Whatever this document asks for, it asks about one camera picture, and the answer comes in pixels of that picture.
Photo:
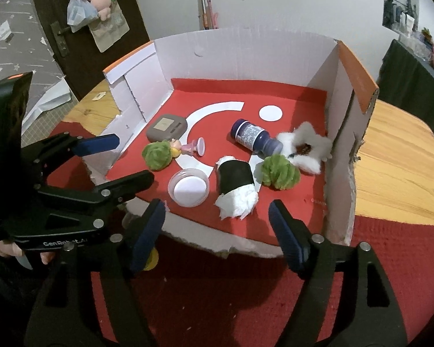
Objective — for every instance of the small paper tag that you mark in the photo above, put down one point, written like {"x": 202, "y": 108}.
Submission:
{"x": 99, "y": 96}

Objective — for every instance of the red knitted mat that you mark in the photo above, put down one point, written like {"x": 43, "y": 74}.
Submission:
{"x": 220, "y": 296}

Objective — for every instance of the small pink yellow doll toy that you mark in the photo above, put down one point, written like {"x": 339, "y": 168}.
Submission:
{"x": 193, "y": 147}

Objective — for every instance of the white ball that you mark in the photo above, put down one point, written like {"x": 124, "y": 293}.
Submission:
{"x": 235, "y": 177}

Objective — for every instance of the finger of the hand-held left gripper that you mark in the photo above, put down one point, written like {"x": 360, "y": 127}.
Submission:
{"x": 97, "y": 144}
{"x": 130, "y": 184}

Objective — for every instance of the white fluffy scrunchie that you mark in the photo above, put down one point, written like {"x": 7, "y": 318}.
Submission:
{"x": 311, "y": 137}

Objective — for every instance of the dark grey covered table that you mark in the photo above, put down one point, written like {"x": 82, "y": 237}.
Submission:
{"x": 412, "y": 79}

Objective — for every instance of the dark blue bottle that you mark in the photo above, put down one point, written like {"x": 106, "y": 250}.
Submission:
{"x": 249, "y": 133}

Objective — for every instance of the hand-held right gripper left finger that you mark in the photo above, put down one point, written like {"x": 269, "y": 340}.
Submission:
{"x": 148, "y": 235}

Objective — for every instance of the small yellow round object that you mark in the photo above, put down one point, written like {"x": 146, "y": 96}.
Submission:
{"x": 152, "y": 260}

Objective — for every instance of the grey square case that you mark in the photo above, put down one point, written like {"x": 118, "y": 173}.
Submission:
{"x": 166, "y": 126}

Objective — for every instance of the beige hanging pouch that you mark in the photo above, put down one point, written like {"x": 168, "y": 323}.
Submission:
{"x": 110, "y": 32}

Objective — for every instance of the clear round plastic container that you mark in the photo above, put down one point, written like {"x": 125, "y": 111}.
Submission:
{"x": 188, "y": 188}

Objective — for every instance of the pale pink plush toy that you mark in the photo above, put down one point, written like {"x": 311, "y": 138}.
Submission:
{"x": 101, "y": 3}

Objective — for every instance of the orange cardboard box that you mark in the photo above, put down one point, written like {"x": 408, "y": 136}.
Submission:
{"x": 238, "y": 61}

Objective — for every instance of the person's left hand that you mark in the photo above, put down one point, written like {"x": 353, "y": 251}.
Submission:
{"x": 7, "y": 249}

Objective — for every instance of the white paper sheet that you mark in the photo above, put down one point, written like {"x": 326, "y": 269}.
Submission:
{"x": 50, "y": 97}

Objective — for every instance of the grey pole with orange grip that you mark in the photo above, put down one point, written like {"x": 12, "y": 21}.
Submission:
{"x": 202, "y": 0}

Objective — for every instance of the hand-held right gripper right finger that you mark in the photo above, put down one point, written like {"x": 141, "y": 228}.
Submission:
{"x": 289, "y": 238}

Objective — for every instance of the clear plastic bag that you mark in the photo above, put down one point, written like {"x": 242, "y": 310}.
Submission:
{"x": 79, "y": 12}

